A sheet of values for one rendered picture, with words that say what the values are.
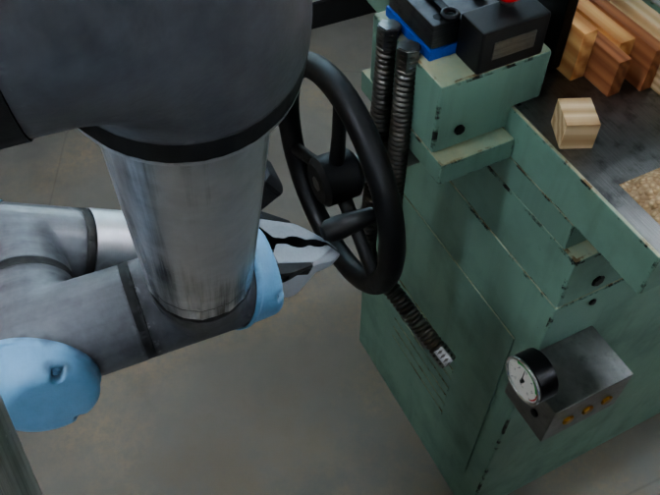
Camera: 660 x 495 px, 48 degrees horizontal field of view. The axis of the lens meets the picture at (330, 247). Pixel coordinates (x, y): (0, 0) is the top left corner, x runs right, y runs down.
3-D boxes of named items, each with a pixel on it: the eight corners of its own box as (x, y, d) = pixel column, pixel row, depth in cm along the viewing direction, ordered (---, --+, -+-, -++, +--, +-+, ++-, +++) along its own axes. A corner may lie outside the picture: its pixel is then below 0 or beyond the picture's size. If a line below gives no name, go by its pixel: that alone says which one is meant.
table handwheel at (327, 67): (295, 245, 104) (246, 39, 90) (418, 196, 109) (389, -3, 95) (395, 346, 80) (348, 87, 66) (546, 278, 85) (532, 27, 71)
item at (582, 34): (486, 5, 91) (495, -42, 86) (499, 1, 92) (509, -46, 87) (570, 81, 82) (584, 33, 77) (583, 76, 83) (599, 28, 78)
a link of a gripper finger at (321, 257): (318, 285, 79) (241, 283, 74) (342, 245, 76) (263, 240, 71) (329, 306, 77) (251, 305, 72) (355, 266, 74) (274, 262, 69)
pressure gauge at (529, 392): (498, 380, 92) (510, 346, 85) (522, 367, 93) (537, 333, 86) (528, 422, 88) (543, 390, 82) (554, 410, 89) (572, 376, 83)
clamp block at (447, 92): (367, 77, 87) (370, 11, 80) (464, 45, 91) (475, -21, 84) (433, 157, 79) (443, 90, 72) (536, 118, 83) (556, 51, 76)
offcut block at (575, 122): (582, 121, 78) (591, 97, 76) (592, 148, 76) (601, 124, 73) (550, 122, 78) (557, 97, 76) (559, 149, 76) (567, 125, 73)
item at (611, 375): (501, 392, 98) (513, 361, 92) (576, 356, 102) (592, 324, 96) (540, 446, 94) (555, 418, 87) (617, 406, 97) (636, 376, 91)
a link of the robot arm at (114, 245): (85, 189, 63) (105, 255, 58) (137, 193, 66) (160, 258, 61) (66, 252, 67) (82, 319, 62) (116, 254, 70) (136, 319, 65)
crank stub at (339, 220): (318, 240, 76) (314, 218, 75) (368, 220, 77) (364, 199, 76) (329, 248, 74) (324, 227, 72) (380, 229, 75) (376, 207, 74)
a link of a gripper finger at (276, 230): (307, 263, 81) (232, 260, 76) (330, 224, 78) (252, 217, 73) (318, 284, 79) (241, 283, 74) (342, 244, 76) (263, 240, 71)
